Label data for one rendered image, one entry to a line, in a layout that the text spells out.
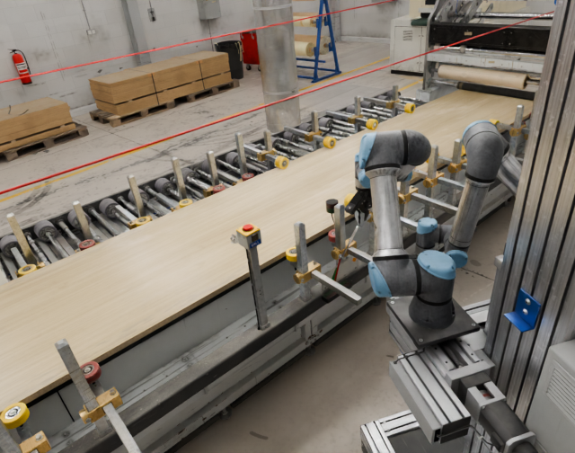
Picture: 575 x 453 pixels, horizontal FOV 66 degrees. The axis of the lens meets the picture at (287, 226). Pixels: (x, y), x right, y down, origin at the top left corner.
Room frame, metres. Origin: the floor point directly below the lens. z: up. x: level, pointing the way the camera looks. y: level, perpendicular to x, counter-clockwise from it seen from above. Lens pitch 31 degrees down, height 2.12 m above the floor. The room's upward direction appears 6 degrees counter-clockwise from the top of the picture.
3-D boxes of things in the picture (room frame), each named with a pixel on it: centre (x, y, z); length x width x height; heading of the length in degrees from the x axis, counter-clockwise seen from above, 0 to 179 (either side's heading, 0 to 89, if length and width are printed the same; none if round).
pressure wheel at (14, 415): (0.98, 0.97, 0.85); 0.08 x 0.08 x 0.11
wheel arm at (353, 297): (1.58, -0.14, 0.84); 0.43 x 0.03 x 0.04; 38
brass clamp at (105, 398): (1.04, 0.72, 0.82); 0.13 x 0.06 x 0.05; 128
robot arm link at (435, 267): (1.10, -0.45, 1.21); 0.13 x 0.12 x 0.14; 87
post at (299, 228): (1.63, -0.05, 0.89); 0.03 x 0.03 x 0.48; 38
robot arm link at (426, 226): (1.46, -0.55, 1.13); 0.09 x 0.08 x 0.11; 74
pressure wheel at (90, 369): (1.13, 0.77, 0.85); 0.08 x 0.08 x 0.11
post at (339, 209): (1.78, -0.25, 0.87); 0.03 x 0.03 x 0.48; 38
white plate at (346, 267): (1.75, -0.24, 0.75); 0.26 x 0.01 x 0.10; 128
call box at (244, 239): (1.47, 0.15, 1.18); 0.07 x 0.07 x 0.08; 38
